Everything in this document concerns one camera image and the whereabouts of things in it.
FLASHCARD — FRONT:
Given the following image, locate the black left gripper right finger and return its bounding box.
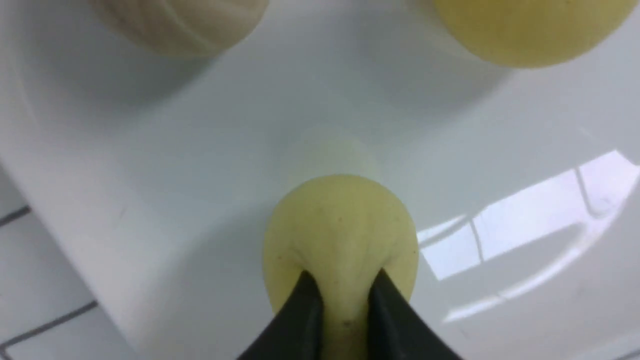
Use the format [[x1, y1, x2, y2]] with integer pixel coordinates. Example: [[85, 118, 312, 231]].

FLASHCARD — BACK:
[[367, 269, 461, 360]]

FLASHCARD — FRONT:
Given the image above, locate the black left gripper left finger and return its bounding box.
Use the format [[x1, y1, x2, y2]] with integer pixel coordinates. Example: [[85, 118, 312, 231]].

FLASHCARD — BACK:
[[238, 271, 323, 360]]

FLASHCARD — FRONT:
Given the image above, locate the yellow steamed bun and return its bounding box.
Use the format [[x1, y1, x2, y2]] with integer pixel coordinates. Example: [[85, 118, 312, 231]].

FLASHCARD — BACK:
[[263, 174, 419, 360], [433, 0, 638, 69]]

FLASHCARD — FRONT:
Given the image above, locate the pale white steamed bun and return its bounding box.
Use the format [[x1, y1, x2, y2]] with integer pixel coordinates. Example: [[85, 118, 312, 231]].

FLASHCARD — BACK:
[[89, 0, 270, 57]]

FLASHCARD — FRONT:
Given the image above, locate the white square ceramic plate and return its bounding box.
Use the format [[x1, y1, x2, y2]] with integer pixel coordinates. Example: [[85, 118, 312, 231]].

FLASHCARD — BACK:
[[1, 0, 639, 360]]

